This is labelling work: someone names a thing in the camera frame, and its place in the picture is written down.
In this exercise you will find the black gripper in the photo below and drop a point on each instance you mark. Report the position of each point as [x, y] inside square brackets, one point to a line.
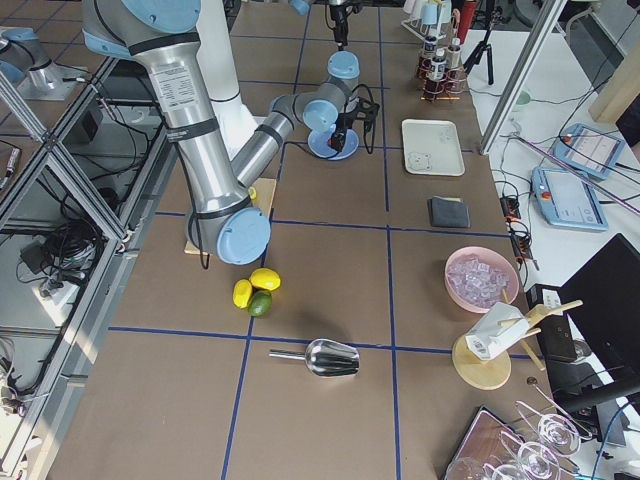
[339, 22]
[342, 122]

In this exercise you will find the blue round plate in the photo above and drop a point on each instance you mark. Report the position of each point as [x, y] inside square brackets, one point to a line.
[326, 145]

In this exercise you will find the bottom tea bottle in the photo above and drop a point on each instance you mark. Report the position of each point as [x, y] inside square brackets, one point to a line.
[426, 55]

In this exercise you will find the tea bottle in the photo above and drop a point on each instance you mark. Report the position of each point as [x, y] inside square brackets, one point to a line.
[453, 57]
[426, 55]
[438, 65]

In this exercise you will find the cream bear tray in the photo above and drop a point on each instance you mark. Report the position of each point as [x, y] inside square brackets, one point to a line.
[431, 147]

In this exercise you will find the blue cup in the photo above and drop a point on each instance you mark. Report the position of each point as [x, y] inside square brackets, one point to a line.
[430, 12]

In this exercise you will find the right tea bottle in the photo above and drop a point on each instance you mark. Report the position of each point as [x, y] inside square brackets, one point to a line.
[438, 65]

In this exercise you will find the wooden cutting board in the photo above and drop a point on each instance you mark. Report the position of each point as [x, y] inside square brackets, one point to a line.
[260, 200]

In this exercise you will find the left tea bottle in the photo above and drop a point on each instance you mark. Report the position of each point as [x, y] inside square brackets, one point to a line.
[453, 57]

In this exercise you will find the red cylinder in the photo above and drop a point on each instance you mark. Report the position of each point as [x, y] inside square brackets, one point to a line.
[467, 14]

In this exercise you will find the black tripod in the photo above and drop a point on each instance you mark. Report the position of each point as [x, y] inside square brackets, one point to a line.
[493, 16]

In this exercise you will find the grey yellow folded cloth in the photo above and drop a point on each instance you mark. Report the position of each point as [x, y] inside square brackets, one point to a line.
[448, 213]

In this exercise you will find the upper yellow lemon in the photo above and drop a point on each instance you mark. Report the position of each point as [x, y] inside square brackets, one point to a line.
[265, 278]

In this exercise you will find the yellow lemon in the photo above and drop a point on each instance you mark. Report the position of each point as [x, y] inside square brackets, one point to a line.
[242, 293]
[265, 278]

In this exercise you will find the green bowl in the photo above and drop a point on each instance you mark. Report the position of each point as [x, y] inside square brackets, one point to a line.
[522, 101]

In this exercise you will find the lower yellow lemon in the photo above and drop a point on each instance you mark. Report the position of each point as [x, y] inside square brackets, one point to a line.
[242, 293]

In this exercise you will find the green avocado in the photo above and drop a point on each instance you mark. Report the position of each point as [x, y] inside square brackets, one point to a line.
[260, 303]

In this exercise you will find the pink bowl of ice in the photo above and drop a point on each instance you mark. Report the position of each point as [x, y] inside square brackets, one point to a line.
[476, 278]

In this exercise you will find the near blue teach pendant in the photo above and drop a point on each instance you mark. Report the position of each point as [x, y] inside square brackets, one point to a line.
[566, 201]

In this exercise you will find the blue teach pendant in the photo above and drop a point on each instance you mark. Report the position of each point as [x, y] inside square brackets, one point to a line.
[589, 150]
[566, 201]

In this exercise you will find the steel metal scoop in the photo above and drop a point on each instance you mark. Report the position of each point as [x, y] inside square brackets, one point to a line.
[325, 358]

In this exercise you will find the far blue teach pendant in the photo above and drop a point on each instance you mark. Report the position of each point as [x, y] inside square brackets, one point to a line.
[589, 150]

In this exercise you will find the wooden stand base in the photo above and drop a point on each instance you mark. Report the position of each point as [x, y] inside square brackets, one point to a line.
[492, 374]

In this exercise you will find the black monitor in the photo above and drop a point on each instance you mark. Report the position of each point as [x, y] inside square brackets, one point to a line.
[608, 319]

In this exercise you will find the clear wine glass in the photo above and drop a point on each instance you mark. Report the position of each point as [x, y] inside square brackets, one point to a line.
[552, 426]
[535, 459]

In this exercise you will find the white wire cup rack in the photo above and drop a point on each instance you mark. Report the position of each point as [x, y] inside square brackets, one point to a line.
[413, 22]

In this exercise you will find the copper wire bottle rack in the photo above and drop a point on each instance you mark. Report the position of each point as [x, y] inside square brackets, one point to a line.
[449, 88]

